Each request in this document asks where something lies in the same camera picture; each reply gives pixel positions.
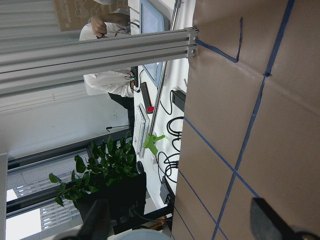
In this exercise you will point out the black monitor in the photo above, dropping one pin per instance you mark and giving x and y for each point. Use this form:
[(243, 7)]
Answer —
[(125, 199)]

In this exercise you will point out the aluminium frame post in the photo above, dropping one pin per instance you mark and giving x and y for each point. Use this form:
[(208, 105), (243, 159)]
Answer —
[(27, 70)]

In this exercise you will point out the black power adapter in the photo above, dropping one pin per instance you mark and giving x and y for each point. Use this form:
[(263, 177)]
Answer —
[(179, 99)]

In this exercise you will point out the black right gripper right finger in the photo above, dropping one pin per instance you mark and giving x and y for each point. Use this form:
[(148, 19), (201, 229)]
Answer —
[(266, 224)]

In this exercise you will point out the green potted plant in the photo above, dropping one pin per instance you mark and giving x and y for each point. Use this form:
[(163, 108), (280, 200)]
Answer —
[(112, 162)]

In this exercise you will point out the white keyboard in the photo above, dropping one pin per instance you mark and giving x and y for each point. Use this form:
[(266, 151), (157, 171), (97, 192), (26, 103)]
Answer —
[(141, 128)]

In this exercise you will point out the green handled reacher grabber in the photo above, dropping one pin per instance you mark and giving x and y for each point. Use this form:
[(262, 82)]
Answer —
[(151, 139)]

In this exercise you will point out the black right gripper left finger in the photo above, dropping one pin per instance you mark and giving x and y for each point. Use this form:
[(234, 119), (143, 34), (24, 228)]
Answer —
[(96, 225)]

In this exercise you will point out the seated person in white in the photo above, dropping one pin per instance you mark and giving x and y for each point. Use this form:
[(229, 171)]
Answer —
[(110, 73)]

